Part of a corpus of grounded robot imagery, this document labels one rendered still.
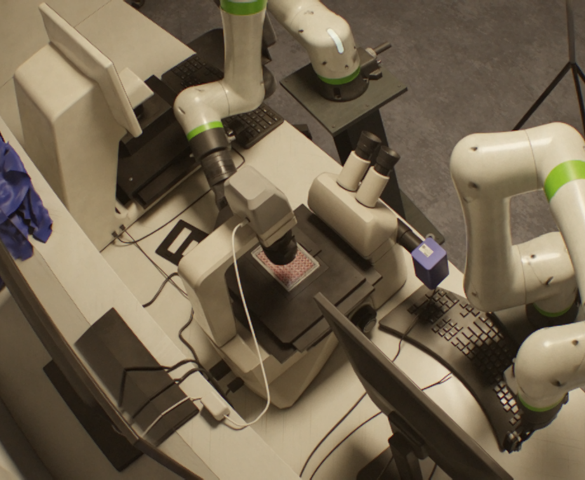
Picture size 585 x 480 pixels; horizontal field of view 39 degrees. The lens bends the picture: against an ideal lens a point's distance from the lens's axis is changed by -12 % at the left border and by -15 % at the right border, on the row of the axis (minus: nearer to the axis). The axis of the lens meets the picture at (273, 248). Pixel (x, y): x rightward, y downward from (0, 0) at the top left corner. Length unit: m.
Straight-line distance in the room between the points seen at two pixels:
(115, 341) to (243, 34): 0.85
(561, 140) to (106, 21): 1.99
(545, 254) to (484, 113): 1.64
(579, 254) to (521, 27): 2.50
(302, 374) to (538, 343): 0.94
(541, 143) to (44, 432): 1.06
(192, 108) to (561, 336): 1.31
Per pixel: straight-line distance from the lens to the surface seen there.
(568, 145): 1.52
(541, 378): 1.25
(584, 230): 1.41
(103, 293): 1.77
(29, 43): 3.29
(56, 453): 1.67
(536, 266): 1.87
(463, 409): 2.05
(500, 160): 1.52
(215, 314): 1.88
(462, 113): 3.46
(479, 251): 1.72
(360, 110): 2.46
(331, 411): 2.09
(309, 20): 2.38
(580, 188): 1.46
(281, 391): 2.09
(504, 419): 2.02
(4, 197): 1.89
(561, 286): 1.88
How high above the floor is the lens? 2.66
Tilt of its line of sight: 56 degrees down
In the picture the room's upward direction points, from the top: 24 degrees counter-clockwise
